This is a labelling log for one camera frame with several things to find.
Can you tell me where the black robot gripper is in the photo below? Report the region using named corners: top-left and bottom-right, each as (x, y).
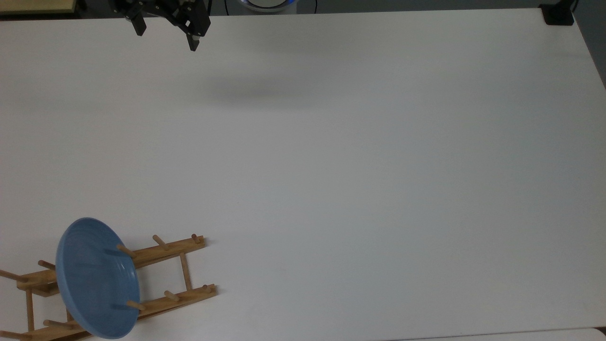
top-left (109, 0), bottom-right (211, 52)

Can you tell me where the blue plate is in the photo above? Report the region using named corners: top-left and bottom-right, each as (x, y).
top-left (55, 217), bottom-right (141, 340)

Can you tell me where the wooden plate rack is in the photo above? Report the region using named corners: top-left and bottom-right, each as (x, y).
top-left (0, 233), bottom-right (218, 341)

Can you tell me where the yellow wooden board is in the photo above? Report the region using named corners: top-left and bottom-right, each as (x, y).
top-left (0, 0), bottom-right (77, 15)

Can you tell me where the black table clamp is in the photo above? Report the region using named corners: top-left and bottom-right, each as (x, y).
top-left (539, 0), bottom-right (577, 26)

